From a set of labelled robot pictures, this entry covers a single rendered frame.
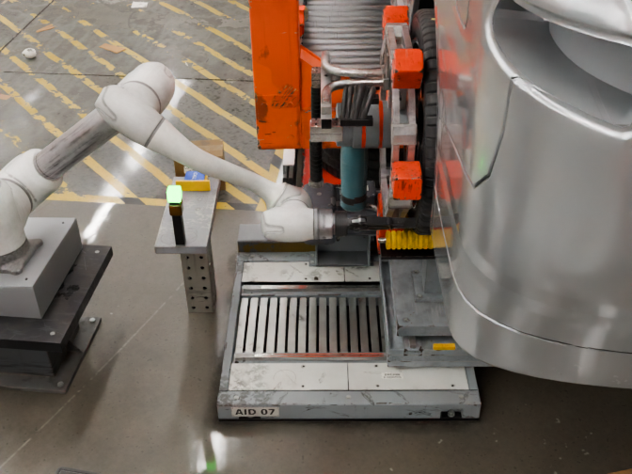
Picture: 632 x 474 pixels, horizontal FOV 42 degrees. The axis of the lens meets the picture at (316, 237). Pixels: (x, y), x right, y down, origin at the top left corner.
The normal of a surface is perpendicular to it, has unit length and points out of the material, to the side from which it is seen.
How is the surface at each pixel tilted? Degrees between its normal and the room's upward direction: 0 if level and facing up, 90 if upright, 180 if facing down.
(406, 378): 0
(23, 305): 90
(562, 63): 16
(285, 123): 90
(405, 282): 0
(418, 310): 0
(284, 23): 90
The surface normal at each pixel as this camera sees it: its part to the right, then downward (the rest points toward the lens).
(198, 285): 0.00, 0.58
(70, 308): -0.01, -0.81
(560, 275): -0.50, 0.58
